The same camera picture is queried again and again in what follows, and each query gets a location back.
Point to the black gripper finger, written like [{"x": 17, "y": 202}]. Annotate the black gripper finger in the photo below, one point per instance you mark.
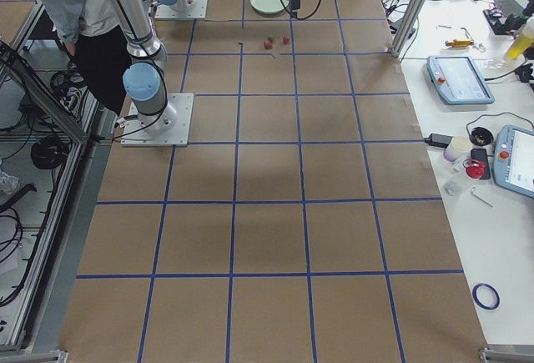
[{"x": 293, "y": 7}]

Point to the light green plate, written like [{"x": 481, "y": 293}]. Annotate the light green plate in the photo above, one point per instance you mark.
[{"x": 269, "y": 7}]

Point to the teach pendant far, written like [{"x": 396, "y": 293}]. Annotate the teach pendant far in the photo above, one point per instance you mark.
[{"x": 458, "y": 81}]

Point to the teach pendant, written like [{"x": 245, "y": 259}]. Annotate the teach pendant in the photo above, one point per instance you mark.
[
  {"x": 513, "y": 160},
  {"x": 458, "y": 81}
]

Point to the person in grey jacket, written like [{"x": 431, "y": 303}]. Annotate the person in grey jacket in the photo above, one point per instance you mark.
[{"x": 94, "y": 40}]

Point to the black power adapter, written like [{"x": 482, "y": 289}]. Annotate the black power adapter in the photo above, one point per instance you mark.
[{"x": 438, "y": 140}]

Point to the white paper cup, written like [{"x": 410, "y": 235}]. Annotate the white paper cup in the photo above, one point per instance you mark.
[{"x": 458, "y": 147}]

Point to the red round object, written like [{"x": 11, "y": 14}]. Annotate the red round object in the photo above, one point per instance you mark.
[{"x": 474, "y": 169}]

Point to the teach pendant near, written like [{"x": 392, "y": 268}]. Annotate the teach pendant near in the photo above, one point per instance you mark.
[{"x": 513, "y": 160}]

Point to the blue tape roll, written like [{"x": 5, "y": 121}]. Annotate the blue tape roll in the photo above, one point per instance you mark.
[{"x": 486, "y": 296}]

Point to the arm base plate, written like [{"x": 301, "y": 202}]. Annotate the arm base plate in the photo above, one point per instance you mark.
[
  {"x": 172, "y": 128},
  {"x": 198, "y": 11}
]

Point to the aluminium frame post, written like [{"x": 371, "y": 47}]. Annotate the aluminium frame post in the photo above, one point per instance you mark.
[{"x": 407, "y": 23}]

